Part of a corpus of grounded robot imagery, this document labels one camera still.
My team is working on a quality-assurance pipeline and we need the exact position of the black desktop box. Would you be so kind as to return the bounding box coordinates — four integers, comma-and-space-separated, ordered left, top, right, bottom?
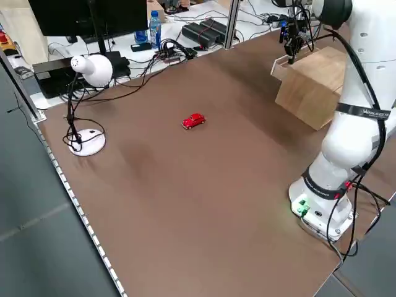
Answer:
32, 58, 75, 99

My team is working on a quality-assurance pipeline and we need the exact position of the black cable hub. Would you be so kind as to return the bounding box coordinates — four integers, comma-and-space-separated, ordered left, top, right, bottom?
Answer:
154, 38, 199, 65

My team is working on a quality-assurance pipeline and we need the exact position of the black finned power supply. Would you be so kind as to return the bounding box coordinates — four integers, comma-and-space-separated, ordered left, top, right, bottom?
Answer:
181, 22, 217, 49
199, 18, 230, 43

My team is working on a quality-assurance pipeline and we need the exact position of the red toy car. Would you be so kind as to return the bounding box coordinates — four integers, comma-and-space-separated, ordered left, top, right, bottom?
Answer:
181, 113, 207, 130

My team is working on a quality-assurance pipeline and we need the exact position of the aluminium frame post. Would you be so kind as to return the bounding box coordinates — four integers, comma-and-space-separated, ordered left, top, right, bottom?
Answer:
224, 0, 241, 50
0, 49, 46, 124

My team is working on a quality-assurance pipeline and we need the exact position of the wooden cabinet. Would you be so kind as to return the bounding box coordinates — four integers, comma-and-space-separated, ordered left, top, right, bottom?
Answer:
274, 46, 349, 131

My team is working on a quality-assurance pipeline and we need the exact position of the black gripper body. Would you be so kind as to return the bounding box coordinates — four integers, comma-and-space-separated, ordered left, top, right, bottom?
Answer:
284, 17, 309, 47

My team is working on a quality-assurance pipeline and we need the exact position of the small blue container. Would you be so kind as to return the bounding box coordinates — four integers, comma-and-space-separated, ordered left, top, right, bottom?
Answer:
134, 28, 149, 44

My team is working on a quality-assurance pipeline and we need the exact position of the blue-label water bottle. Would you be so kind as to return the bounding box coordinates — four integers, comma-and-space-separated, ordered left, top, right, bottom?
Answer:
149, 11, 162, 50

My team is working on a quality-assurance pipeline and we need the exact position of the black computer monitor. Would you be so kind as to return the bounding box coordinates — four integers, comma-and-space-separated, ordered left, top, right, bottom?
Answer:
27, 0, 149, 78

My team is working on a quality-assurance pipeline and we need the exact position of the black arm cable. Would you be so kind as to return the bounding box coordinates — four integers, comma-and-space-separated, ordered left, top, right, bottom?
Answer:
296, 24, 391, 264

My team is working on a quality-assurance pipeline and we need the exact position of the wooden box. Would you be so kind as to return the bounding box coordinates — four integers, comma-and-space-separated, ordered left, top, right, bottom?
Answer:
147, 0, 168, 22

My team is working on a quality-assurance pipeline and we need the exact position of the black lamp cable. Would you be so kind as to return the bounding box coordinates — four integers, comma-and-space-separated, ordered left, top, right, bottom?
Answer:
61, 46, 174, 105

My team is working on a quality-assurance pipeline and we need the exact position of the white desk lamp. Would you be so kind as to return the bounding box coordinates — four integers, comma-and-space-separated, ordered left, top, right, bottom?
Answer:
62, 54, 114, 157

